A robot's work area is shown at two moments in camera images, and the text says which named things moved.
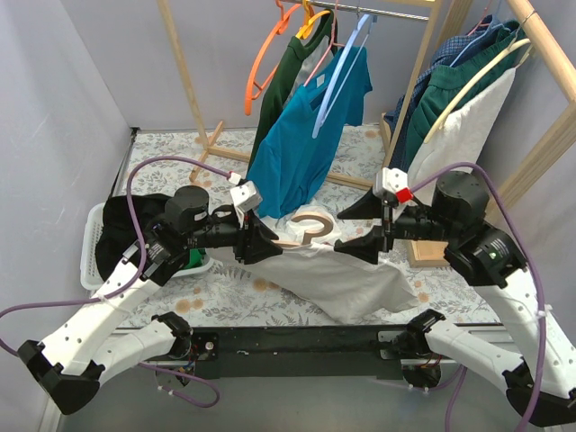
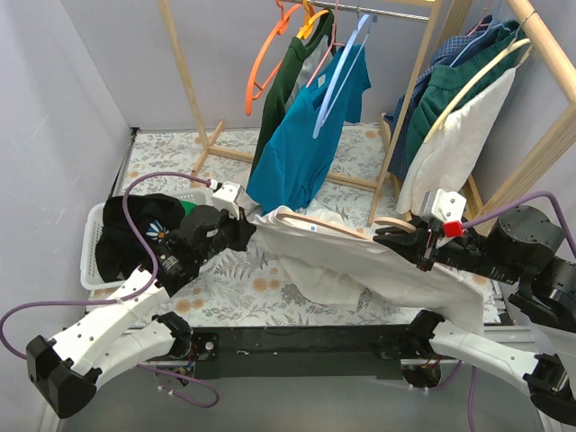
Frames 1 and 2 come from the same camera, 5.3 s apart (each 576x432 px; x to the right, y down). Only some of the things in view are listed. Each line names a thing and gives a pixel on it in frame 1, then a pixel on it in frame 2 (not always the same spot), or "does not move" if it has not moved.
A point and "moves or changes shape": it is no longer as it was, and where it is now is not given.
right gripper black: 387,229 → 426,246
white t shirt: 312,274 moves or changes shape
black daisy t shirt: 119,232 does not move
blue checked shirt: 444,53 does not move
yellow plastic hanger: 305,31 does not move
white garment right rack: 462,136 does not move
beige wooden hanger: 309,233 → 283,215
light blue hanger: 334,82 does not move
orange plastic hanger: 253,91 does not move
